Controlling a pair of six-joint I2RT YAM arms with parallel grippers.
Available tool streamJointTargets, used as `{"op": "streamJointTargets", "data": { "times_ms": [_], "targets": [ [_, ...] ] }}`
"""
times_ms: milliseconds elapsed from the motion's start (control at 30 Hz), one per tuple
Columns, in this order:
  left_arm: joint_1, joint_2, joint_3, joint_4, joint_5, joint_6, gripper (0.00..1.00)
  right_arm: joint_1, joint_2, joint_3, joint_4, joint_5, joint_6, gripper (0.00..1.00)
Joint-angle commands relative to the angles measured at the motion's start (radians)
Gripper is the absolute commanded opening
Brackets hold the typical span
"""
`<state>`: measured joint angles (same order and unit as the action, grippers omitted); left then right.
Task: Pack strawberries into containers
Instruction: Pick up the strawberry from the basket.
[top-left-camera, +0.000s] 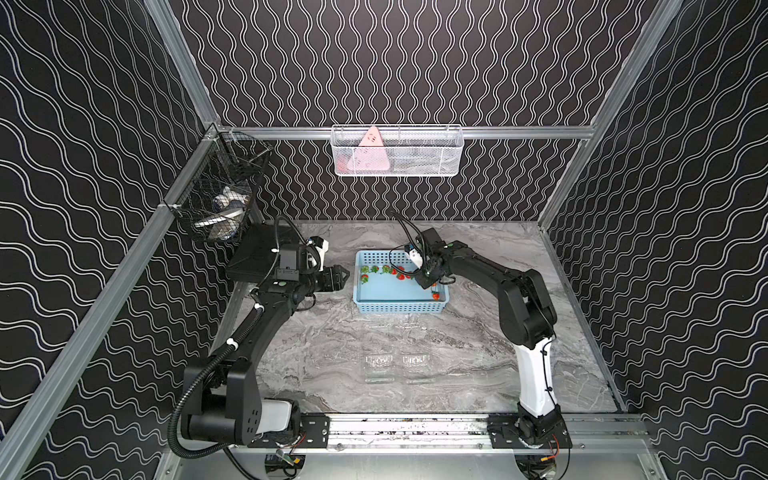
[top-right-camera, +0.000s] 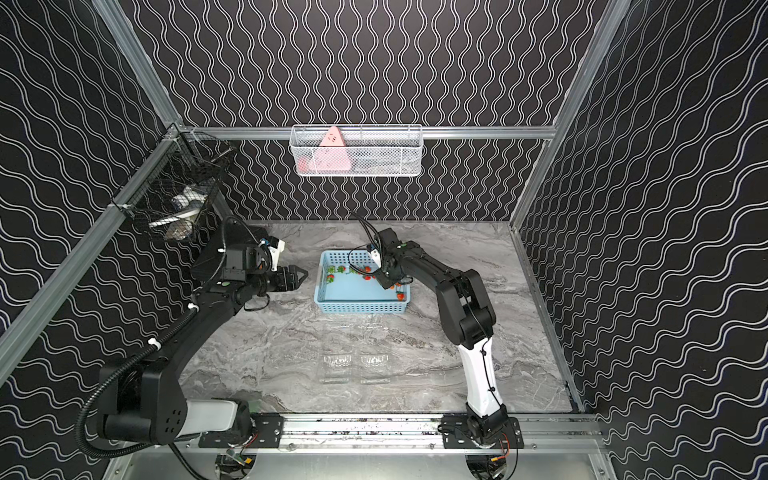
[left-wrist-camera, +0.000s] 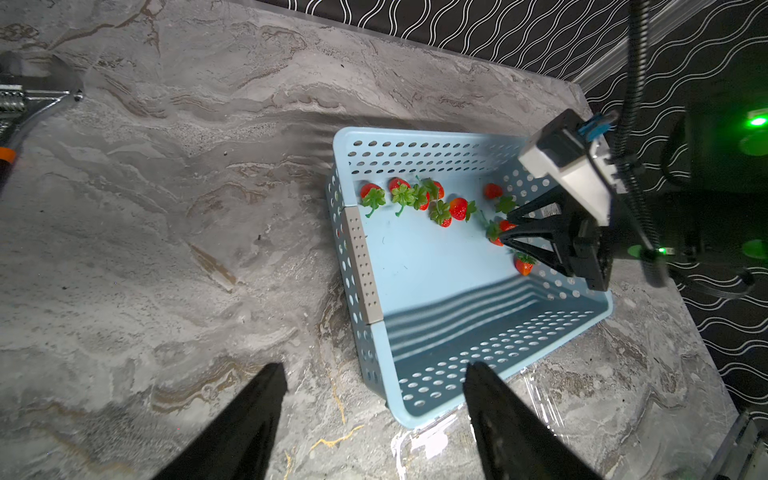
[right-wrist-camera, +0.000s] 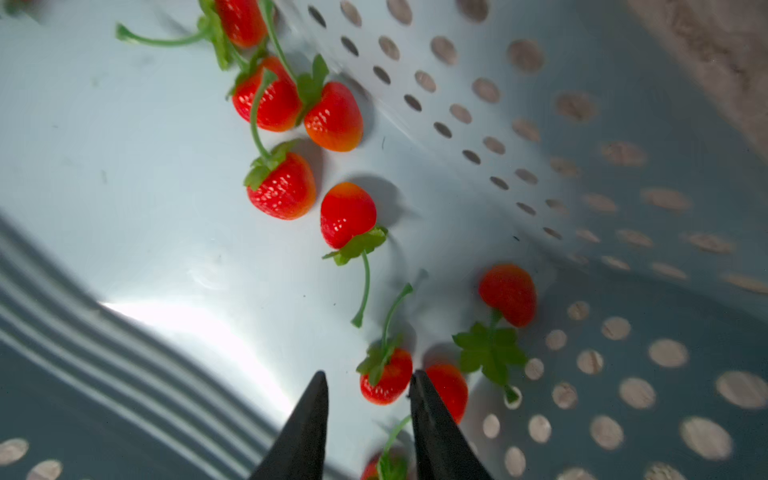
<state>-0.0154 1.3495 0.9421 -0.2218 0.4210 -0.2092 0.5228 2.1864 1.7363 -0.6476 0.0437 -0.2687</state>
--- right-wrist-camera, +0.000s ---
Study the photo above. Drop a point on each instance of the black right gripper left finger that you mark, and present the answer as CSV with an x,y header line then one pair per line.
x,y
299,450

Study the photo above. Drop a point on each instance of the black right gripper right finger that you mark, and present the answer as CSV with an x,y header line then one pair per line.
x,y
441,450

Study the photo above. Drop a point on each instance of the red strawberry with stem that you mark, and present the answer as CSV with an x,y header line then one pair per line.
x,y
386,370
229,26
329,111
279,106
280,182
387,466
492,347
451,387
349,226

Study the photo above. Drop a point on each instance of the light blue perforated plastic basket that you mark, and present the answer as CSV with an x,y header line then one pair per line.
x,y
155,325

